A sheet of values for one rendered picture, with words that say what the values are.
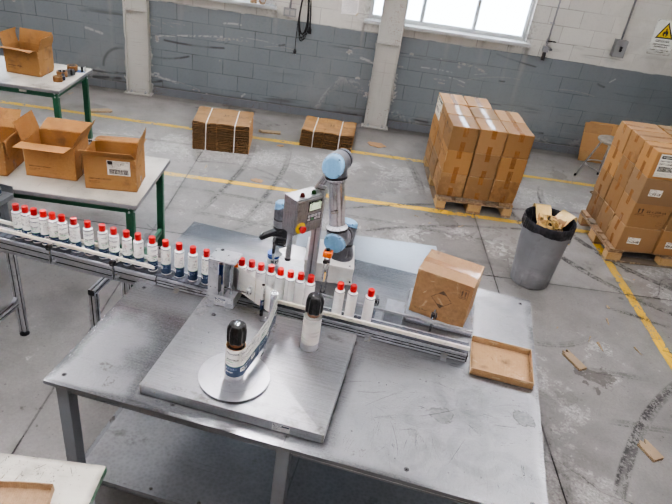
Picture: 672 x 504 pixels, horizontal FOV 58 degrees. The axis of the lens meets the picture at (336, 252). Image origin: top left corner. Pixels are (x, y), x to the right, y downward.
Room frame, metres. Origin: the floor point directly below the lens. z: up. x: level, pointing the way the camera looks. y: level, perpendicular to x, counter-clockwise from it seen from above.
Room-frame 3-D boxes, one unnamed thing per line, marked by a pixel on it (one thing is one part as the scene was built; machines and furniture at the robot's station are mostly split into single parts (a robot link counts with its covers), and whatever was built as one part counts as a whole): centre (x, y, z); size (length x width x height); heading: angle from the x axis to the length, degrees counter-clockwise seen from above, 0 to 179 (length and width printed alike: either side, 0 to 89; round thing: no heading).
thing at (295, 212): (2.58, 0.19, 1.38); 0.17 x 0.10 x 0.19; 137
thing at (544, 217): (4.62, -1.78, 0.50); 0.42 x 0.41 x 0.28; 92
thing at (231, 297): (2.45, 0.53, 1.01); 0.14 x 0.13 x 0.26; 82
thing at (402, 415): (2.36, -0.02, 0.82); 2.10 x 1.50 x 0.02; 82
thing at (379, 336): (2.48, 0.09, 0.85); 1.65 x 0.11 x 0.05; 82
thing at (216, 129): (6.55, 1.50, 0.16); 0.65 x 0.54 x 0.32; 97
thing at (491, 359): (2.34, -0.89, 0.85); 0.30 x 0.26 x 0.04; 82
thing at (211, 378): (1.91, 0.35, 0.89); 0.31 x 0.31 x 0.01
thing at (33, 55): (5.70, 3.24, 0.97); 0.43 x 0.42 x 0.37; 179
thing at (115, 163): (3.73, 1.59, 0.97); 0.51 x 0.39 x 0.37; 7
